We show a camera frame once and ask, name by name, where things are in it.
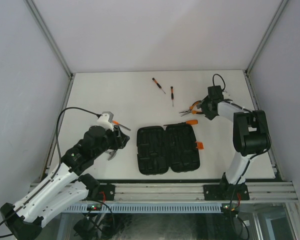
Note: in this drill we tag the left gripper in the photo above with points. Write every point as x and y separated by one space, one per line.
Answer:
120 139

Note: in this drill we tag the small orange chisel bit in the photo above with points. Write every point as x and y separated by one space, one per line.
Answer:
119 124

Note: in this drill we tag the small orange precision screwdriver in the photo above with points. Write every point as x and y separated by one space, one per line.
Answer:
159 86

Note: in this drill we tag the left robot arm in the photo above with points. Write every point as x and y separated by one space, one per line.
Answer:
67 184

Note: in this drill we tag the black plastic tool case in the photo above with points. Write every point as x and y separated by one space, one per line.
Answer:
174 147

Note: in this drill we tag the aluminium frame rail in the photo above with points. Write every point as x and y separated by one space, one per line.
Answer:
259 192

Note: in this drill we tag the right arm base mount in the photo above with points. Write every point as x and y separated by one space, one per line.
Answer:
214 192

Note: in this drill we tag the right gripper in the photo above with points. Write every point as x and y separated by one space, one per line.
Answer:
210 115

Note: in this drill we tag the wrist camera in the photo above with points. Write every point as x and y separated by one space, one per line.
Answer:
106 120
226 95

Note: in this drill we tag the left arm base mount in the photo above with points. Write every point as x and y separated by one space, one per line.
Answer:
104 192

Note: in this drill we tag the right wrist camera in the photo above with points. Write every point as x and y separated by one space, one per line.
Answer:
226 95

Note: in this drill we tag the orange handled needle-nose pliers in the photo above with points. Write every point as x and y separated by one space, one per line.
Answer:
194 109

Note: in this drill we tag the blue slotted cable duct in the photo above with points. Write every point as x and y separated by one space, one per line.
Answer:
145 208

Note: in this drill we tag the small claw hammer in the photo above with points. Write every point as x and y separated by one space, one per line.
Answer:
111 154

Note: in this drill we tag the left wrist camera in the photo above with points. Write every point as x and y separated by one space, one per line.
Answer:
106 120

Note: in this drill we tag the large orange handled screwdriver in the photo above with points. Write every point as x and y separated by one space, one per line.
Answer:
188 122

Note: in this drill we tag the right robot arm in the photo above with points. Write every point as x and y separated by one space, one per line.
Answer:
250 137

